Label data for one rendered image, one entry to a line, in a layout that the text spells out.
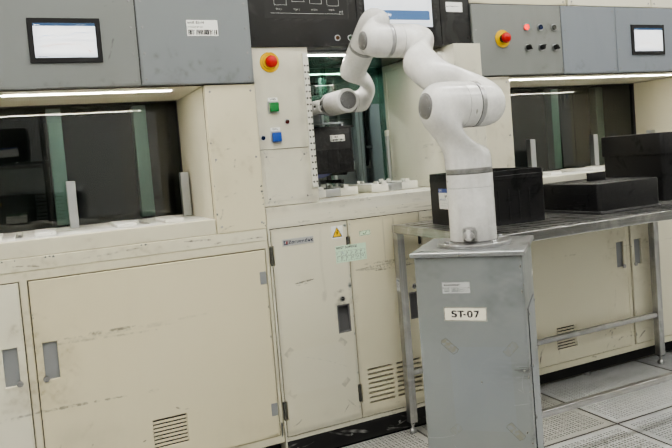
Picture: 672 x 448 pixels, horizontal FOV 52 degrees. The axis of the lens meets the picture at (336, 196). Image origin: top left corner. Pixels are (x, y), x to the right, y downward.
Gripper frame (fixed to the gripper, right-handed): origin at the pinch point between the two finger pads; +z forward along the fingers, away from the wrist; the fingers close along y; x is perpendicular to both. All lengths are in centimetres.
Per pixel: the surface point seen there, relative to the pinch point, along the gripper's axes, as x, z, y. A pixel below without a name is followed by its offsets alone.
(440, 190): -34, -53, 21
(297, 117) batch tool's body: -5.0, -29.8, -18.8
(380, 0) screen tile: 35.0, -30.5, 16.4
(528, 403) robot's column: -83, -117, 0
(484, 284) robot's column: -54, -111, -6
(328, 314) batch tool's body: -74, -30, -14
